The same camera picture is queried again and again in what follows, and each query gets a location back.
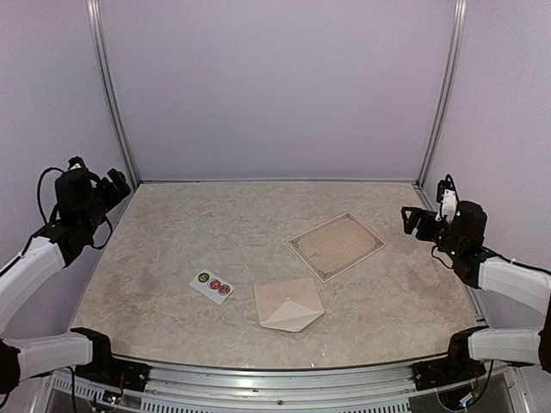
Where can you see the cream open envelope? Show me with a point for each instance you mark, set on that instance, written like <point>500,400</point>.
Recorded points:
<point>288,305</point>

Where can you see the right aluminium frame post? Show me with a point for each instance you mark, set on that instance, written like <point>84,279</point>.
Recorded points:
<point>445,93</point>

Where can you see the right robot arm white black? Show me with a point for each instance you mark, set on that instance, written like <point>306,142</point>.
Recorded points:
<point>460,236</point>

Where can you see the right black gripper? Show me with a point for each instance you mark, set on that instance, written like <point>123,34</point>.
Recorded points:
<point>417,214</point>

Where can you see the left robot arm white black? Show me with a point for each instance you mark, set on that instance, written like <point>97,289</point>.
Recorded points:
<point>83,202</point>

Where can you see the white sticker sheet with seals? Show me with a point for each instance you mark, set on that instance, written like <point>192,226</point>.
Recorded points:
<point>212,286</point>

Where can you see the front aluminium rail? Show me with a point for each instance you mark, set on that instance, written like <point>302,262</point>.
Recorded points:
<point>388,387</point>

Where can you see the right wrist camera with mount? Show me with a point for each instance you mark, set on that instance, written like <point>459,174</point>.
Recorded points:
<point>446,197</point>

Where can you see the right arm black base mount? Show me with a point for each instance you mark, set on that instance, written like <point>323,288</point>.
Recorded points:
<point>455,367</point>

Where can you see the aluminium frame post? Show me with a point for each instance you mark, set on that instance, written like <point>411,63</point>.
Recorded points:
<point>445,93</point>
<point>93,8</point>

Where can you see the left aluminium frame post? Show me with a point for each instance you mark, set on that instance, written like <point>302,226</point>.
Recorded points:
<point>93,8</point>

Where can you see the beige ornate letter paper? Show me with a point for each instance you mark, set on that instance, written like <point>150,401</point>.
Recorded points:
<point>337,245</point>

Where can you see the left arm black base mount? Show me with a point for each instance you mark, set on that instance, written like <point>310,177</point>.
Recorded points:
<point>116,372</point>

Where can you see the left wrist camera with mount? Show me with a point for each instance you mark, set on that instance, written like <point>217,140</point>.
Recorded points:
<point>76,163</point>

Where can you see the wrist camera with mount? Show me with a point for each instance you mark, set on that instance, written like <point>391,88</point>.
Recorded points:
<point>76,163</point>
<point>446,197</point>

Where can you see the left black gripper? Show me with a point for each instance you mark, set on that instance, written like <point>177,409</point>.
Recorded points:
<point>119,181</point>

